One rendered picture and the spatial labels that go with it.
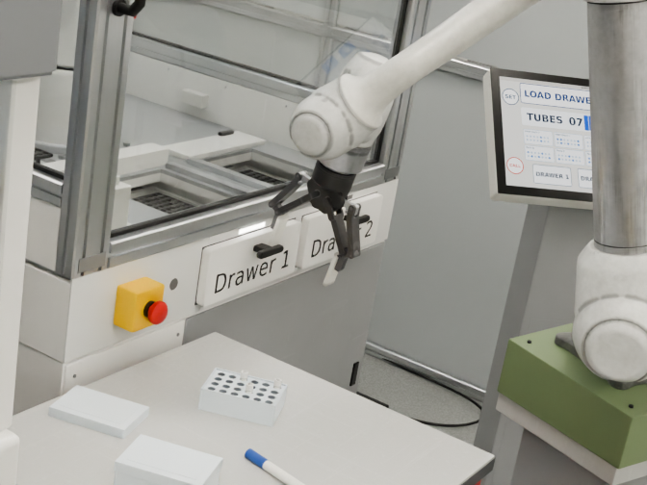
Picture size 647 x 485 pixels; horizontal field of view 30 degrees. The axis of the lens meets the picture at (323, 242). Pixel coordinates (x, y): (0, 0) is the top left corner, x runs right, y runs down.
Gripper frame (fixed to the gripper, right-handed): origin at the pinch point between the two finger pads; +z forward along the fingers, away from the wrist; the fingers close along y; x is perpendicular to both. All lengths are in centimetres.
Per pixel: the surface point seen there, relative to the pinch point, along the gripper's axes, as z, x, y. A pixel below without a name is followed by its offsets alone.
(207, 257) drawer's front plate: 0.2, 17.7, 8.7
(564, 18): -29, -155, 27
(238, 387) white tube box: 7.6, 33.4, -14.4
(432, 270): 62, -154, 33
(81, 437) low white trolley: 13, 59, -6
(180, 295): 7.1, 22.3, 8.6
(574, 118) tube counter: -25, -83, -11
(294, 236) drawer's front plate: 1.4, -9.0, 8.1
